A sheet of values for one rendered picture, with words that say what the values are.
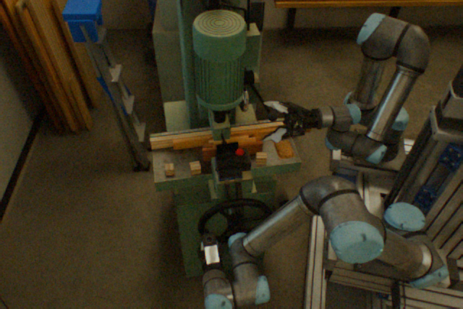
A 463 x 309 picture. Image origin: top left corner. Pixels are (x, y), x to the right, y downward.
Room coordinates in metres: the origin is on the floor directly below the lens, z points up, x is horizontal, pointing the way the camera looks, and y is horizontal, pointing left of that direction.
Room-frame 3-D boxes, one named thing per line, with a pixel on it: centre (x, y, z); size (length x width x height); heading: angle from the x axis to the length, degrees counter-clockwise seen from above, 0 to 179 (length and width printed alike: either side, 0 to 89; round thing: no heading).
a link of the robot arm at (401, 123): (1.21, -0.67, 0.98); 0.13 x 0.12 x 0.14; 55
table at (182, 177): (1.04, 0.01, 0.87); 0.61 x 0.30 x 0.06; 102
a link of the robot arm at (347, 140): (1.04, -0.42, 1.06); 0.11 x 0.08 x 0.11; 55
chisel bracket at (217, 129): (1.16, 0.05, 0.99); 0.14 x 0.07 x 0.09; 12
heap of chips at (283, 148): (1.11, -0.23, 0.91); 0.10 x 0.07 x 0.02; 12
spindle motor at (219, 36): (1.14, 0.05, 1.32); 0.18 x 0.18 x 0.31
